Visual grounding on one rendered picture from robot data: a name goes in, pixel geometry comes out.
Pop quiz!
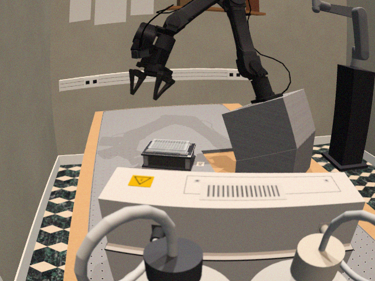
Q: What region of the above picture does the white microplate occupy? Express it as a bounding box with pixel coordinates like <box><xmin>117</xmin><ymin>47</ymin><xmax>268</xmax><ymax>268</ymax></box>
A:
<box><xmin>147</xmin><ymin>139</ymin><xmax>190</xmax><ymax>154</ymax></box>

